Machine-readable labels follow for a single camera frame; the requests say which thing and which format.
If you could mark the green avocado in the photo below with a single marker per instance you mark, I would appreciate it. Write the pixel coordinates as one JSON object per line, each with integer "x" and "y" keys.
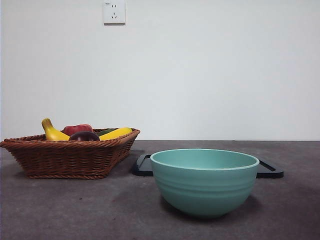
{"x": 106, "y": 132}

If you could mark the white wall power socket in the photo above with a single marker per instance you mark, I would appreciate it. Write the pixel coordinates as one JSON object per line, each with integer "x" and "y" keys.
{"x": 114, "y": 12}

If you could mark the teal ribbed bowl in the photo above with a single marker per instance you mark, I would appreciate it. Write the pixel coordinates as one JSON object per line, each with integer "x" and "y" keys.
{"x": 205, "y": 190}

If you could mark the yellow banana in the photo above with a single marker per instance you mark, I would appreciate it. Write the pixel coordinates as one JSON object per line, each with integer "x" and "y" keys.
{"x": 52, "y": 132}

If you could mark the black rectangular tray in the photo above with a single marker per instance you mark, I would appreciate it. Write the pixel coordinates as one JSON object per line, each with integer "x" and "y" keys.
{"x": 142, "y": 167}

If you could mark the brown wicker basket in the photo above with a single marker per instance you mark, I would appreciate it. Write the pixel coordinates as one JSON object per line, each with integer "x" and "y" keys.
{"x": 65, "y": 160}

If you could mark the dark purple plum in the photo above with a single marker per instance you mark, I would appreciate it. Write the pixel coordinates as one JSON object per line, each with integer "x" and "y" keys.
{"x": 83, "y": 137}

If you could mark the red apple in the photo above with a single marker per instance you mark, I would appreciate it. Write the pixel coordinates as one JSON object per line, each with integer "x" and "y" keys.
{"x": 77, "y": 128}

